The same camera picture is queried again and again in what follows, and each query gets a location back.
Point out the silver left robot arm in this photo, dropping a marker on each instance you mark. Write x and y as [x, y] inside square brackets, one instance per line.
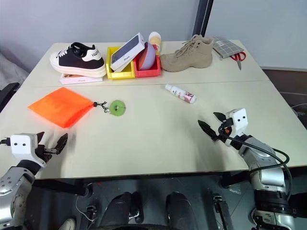
[14, 191]

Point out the dark rounded shape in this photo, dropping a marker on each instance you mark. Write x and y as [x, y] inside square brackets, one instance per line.
[180, 210]
[120, 210]

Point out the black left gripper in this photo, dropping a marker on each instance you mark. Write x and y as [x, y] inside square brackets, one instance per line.
[44, 153]

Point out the purple bowl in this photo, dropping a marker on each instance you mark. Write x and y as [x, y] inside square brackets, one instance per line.
[148, 56]

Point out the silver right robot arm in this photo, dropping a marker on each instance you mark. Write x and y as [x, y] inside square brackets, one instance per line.
[266, 167]

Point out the black table frame bar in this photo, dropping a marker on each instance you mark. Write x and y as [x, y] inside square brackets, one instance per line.
[60, 187]
[236, 179]

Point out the red plastic bin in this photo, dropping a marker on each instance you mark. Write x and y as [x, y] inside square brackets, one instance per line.
[147, 72]

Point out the white lotion bottle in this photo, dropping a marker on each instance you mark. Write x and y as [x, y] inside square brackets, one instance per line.
[180, 94]

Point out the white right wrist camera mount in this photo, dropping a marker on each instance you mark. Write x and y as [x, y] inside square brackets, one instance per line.
[239, 119]

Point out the black chair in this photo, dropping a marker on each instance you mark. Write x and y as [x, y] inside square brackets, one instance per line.
[7, 94]

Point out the black and white sneaker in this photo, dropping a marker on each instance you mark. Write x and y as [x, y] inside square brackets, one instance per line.
[76, 61]

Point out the pink phone box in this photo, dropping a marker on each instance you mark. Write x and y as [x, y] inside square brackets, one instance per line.
[72, 79]

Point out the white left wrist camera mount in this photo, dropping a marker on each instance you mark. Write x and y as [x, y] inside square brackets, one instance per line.
[22, 147]

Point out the white phone box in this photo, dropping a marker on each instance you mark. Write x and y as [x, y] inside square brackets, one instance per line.
[128, 51]

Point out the yellow plastic bin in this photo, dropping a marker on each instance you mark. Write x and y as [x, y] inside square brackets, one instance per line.
[120, 74]

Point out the tan suede boot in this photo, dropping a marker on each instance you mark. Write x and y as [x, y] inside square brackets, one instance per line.
[189, 57]

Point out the grey plaid pouch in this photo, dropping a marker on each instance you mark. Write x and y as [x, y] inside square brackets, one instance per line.
[227, 46]

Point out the white shoe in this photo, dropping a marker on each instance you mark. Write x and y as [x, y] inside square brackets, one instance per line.
[68, 224]

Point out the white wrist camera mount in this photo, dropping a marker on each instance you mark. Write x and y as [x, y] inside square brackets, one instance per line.
[239, 119]
[22, 147]

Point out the black vertical pole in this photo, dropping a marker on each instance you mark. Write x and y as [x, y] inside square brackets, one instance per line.
[202, 16]

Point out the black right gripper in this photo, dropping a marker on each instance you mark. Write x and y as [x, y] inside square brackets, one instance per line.
[225, 129]

